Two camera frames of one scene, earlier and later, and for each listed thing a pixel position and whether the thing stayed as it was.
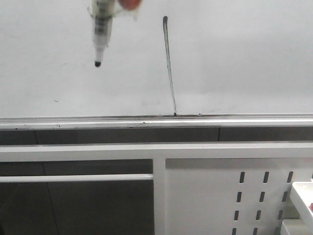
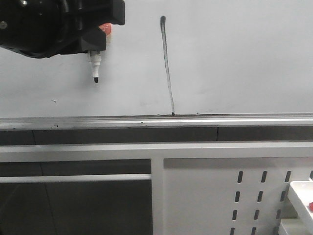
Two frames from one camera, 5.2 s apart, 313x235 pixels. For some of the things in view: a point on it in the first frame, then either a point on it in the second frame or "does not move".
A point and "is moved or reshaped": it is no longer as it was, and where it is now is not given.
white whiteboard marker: (103, 11) is moved or reshaped
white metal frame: (158, 152) does not move
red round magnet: (130, 5) -> (106, 27)
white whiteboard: (163, 57) does not move
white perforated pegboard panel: (232, 196) does not move
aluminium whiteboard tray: (180, 122) does not move
